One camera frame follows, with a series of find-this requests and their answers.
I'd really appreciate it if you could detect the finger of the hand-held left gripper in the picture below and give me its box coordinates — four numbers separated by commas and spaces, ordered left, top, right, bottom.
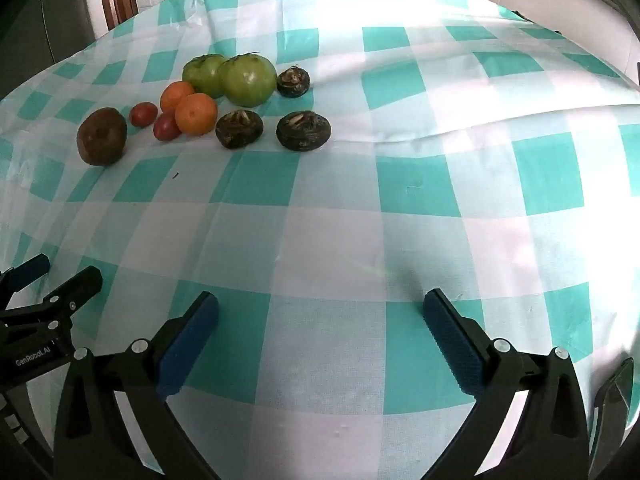
0, 266, 103, 334
0, 254, 51, 311

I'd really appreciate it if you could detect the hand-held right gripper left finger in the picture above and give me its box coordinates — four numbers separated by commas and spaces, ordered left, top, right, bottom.
52, 290, 221, 480

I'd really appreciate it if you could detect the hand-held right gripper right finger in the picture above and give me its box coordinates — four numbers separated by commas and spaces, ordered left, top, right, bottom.
422, 287, 591, 480

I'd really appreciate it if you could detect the small red tomato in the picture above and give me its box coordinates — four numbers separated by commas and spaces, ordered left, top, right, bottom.
153, 111, 183, 142
129, 102, 159, 129

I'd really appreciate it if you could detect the green tomato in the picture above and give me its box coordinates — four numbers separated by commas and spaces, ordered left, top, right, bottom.
182, 54, 228, 100
218, 52, 278, 108

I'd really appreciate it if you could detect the brown kiwi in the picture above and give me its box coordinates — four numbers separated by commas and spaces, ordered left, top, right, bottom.
76, 107, 128, 166

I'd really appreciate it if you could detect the teal white checkered tablecloth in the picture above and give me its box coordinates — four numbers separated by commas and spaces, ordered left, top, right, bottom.
0, 0, 640, 480

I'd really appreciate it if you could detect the orange mandarin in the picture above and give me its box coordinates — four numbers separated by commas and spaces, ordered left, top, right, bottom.
174, 93, 219, 136
160, 81, 196, 113

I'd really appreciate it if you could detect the dark water chestnut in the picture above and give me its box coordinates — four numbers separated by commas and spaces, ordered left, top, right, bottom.
276, 66, 311, 99
276, 111, 331, 152
215, 109, 264, 150

